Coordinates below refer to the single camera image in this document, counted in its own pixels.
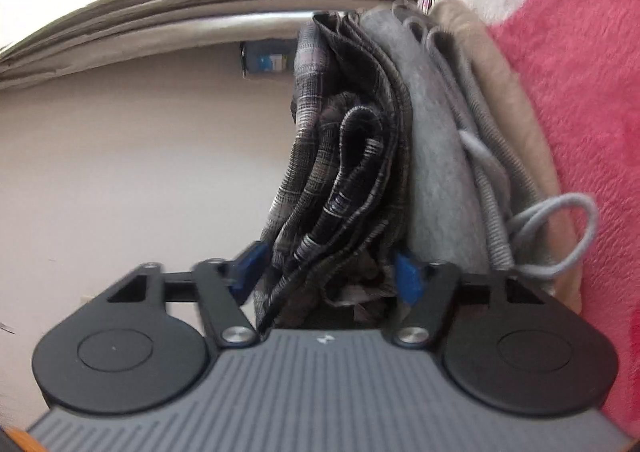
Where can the black white plaid garment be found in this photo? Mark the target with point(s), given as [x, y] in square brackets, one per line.
[342, 204]

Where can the folded grey blanket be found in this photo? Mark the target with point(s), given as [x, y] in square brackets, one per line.
[475, 200]

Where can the pink floral bed blanket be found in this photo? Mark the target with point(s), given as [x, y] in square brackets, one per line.
[579, 63]

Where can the dark water dispenser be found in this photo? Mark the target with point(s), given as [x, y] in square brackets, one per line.
[268, 56]

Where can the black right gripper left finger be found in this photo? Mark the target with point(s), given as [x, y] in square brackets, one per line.
[223, 286]

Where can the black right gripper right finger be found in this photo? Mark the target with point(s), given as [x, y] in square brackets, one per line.
[426, 292]

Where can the grey curtain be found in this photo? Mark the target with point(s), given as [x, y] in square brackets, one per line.
[104, 32]

